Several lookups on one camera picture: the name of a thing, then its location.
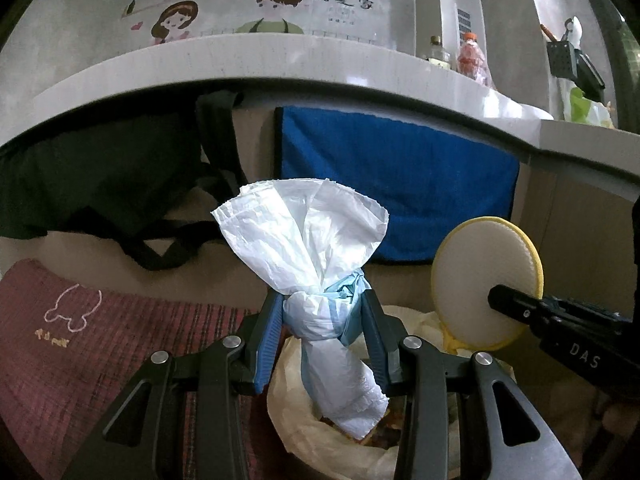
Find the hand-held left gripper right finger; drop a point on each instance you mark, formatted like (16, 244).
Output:
(372, 340)

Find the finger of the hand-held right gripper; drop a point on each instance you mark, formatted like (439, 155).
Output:
(575, 306)
(515, 305)

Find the plastic bottle with orange cap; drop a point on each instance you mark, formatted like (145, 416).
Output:
(472, 60)

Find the cartoon couple wall sticker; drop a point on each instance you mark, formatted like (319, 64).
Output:
(270, 10)

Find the white plastic bag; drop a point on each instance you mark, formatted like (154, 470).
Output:
(310, 240)

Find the black knife rack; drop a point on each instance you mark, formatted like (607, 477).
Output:
(572, 60)

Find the yellow rimmed round plate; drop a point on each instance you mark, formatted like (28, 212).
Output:
(475, 280)

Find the waste bin with yellowish liner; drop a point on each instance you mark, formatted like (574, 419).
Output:
(295, 410)

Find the white water heater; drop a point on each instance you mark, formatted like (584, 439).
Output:
(450, 15)

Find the grey stone counter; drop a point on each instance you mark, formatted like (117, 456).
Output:
(250, 60)

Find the red striped table cloth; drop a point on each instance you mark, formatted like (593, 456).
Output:
(100, 335)

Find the black fabric bag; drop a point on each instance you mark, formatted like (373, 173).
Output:
(100, 175)

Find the blue towel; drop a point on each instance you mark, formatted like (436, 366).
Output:
(400, 170)

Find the green plastic bag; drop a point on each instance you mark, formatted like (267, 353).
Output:
(582, 105)

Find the white bowl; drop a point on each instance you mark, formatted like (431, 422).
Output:
(530, 110)

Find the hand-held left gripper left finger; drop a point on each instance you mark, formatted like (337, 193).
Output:
(265, 340)

